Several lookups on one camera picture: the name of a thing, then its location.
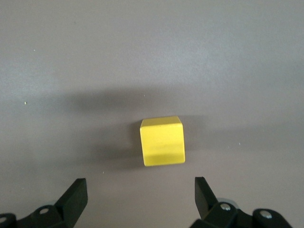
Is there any yellow wooden block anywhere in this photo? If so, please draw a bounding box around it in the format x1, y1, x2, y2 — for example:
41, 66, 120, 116
139, 115, 186, 167

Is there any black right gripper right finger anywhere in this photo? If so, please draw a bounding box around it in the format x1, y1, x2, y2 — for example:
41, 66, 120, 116
190, 176, 293, 228

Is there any brown table cover mat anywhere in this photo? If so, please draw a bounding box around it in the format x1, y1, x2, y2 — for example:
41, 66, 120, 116
0, 0, 304, 228

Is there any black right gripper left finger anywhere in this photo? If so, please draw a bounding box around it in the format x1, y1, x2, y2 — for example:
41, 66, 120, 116
0, 178, 89, 228

